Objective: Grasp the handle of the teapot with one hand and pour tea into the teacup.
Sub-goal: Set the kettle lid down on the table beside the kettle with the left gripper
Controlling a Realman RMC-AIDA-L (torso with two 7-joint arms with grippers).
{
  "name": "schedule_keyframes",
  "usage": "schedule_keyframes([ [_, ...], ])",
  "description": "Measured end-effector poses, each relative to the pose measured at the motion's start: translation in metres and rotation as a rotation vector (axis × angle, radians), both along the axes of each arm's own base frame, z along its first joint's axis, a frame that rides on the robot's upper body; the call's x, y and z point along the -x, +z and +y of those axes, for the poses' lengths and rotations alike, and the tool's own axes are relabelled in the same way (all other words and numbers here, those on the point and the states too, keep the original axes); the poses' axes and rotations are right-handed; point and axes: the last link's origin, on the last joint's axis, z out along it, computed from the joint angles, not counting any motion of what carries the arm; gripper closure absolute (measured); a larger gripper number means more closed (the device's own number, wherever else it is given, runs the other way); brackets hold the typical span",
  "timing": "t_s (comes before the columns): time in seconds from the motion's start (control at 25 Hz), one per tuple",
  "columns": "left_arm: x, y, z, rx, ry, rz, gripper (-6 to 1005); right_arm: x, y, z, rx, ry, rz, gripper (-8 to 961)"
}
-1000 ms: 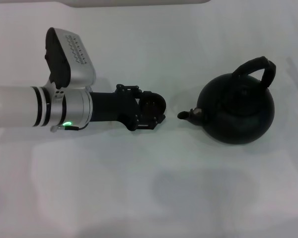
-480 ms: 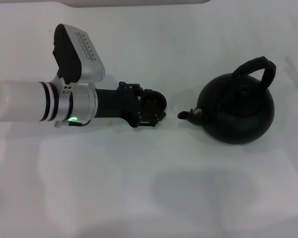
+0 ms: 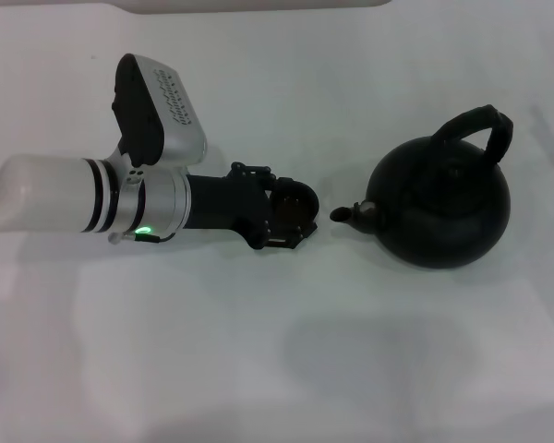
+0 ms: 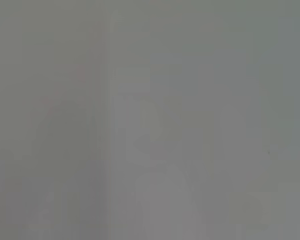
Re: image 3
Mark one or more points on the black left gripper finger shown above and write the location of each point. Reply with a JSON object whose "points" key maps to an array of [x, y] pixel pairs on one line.
{"points": [[286, 242], [254, 170]]}

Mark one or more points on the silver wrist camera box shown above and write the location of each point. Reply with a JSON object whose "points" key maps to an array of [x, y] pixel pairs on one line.
{"points": [[175, 115]]}

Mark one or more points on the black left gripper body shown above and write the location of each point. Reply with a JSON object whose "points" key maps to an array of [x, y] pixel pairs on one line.
{"points": [[226, 203]]}

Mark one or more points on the black round teapot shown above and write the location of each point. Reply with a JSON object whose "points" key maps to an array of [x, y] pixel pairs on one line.
{"points": [[443, 221]]}

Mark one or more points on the small dark teacup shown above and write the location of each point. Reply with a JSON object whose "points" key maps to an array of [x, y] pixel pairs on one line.
{"points": [[305, 197]]}

